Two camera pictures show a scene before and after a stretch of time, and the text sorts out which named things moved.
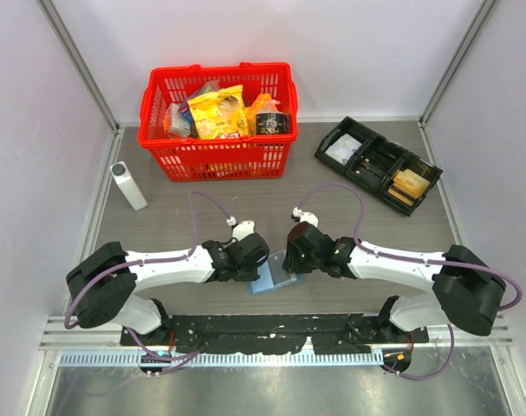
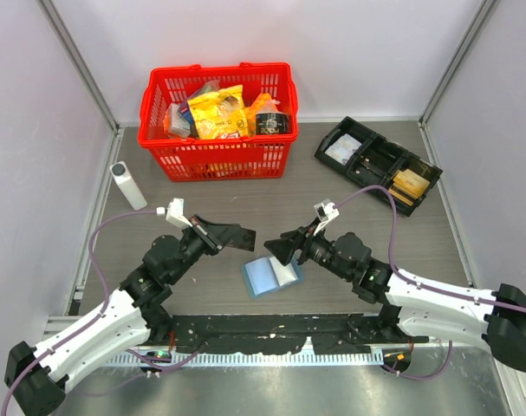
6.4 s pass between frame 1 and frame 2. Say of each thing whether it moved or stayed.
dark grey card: moved
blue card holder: stayed
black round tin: stayed
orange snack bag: stayed
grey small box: stayed
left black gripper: moved
